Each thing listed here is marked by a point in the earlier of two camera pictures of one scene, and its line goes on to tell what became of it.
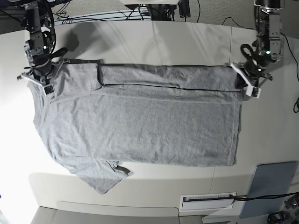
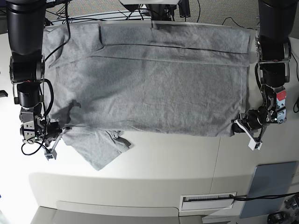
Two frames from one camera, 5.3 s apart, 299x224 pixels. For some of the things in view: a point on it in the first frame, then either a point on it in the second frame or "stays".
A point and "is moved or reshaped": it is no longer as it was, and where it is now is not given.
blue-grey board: x=269 y=178 stays
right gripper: x=252 y=67 to x=273 y=111
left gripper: x=41 y=70 to x=33 y=128
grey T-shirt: x=102 y=115 is moved or reshaped
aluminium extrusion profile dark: x=184 y=8 stays
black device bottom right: x=277 y=218 stays
